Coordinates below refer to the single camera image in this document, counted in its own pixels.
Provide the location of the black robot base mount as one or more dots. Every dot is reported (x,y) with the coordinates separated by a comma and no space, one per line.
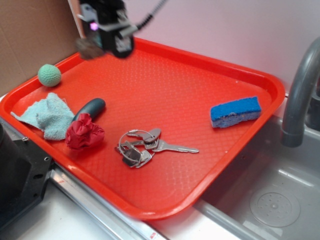
(24,173)

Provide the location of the crumpled red cloth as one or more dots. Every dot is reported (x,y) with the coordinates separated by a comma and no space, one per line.
(83,133)

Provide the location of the grey toy sink basin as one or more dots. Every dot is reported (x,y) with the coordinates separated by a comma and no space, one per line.
(269,191)

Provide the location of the grey sink faucet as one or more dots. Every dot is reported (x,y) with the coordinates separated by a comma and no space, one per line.
(303,102)

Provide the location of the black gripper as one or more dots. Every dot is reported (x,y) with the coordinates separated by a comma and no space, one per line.
(106,22)

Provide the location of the brown rough rock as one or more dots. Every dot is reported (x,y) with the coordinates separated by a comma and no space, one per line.
(88,49)

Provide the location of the bunch of silver keys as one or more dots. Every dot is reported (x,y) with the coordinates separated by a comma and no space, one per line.
(138,147)

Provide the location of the brown cardboard panel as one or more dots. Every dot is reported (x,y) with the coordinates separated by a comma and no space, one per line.
(33,33)

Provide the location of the light green towel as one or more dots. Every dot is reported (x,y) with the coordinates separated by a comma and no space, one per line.
(50,115)

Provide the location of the red plastic tray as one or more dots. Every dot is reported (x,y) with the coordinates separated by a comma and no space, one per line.
(156,87)

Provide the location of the green textured ball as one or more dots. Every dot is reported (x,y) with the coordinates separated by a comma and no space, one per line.
(49,75)

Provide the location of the blue sponge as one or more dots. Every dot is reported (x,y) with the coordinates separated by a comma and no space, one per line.
(234,112)

